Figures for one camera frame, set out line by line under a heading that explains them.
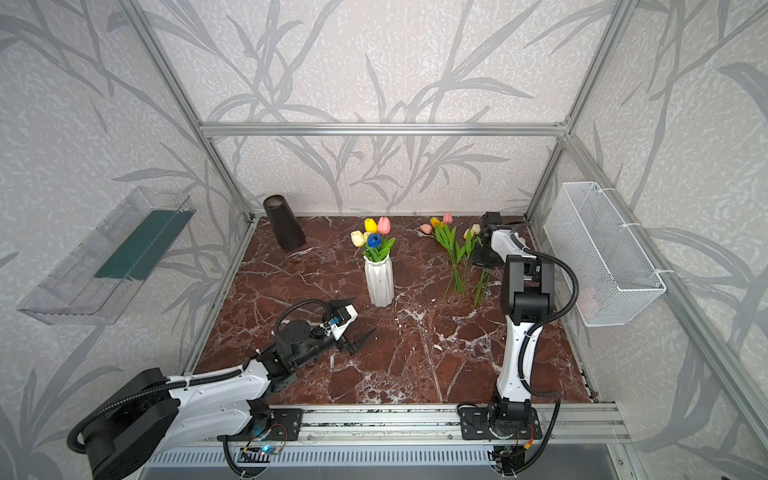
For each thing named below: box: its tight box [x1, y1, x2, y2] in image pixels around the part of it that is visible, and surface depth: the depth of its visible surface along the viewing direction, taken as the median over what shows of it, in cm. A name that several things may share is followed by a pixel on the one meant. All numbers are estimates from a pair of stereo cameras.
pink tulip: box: [378, 216, 391, 235], surface depth 78 cm
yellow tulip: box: [364, 218, 378, 234], surface depth 79 cm
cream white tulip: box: [350, 230, 368, 247], surface depth 75 cm
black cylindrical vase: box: [263, 194, 307, 250], surface depth 104 cm
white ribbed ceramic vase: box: [363, 253, 395, 308], surface depth 85 cm
